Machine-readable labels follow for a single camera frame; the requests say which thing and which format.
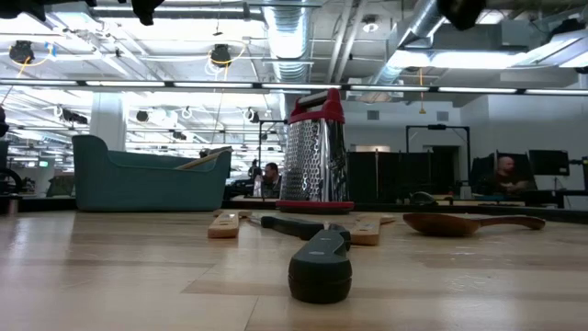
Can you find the black table frame rails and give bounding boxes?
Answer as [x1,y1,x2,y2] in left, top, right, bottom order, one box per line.
[0,195,588,225]

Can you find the yellow hanging cord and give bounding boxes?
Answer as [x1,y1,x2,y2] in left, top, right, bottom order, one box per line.
[416,67,427,115]

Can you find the teal plastic bin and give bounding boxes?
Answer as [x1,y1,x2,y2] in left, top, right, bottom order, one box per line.
[72,134,233,212]

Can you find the wooden slotted spatula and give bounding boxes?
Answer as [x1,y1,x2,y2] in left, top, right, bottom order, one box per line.
[348,213,397,246]

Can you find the black handled knife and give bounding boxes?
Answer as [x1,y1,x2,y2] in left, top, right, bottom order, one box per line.
[288,223,354,305]
[250,214,325,242]

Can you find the steel box grater red handle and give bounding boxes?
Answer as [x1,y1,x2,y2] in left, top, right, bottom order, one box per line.
[275,87,356,215]

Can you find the black partition panel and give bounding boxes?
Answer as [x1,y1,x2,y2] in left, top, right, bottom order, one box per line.
[346,151,460,203]

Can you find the short wooden utensil handle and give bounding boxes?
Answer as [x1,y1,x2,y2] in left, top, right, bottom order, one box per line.
[207,209,254,240]

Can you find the person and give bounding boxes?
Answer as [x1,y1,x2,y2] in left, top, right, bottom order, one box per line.
[260,161,284,199]
[493,155,530,194]

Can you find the dark wooden spoon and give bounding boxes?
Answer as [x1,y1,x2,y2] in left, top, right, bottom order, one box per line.
[402,211,547,238]

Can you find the black computer monitor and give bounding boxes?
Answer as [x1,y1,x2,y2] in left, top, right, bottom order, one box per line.
[527,149,571,177]

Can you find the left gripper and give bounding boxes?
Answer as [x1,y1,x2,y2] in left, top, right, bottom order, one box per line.
[131,0,164,27]

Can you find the black hanging cord reel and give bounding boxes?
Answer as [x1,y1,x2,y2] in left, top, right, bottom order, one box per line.
[8,40,36,65]
[209,43,233,69]

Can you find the dark screen panel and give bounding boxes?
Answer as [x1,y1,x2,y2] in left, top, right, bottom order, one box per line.
[470,152,538,197]

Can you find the silver ventilation duct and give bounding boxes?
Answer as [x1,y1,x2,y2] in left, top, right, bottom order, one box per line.
[264,0,313,84]
[371,0,463,86]

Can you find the white building column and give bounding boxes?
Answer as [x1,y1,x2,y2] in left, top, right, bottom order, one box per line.
[89,91,128,153]

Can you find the long overhead light bar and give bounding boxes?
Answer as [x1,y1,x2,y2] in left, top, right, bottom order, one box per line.
[0,78,588,97]

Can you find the black metal frame stand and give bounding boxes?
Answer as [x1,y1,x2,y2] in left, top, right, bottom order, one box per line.
[405,123,472,194]
[256,119,289,200]

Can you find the wooden fork spatula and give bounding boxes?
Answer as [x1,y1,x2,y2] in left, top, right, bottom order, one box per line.
[175,146,232,171]

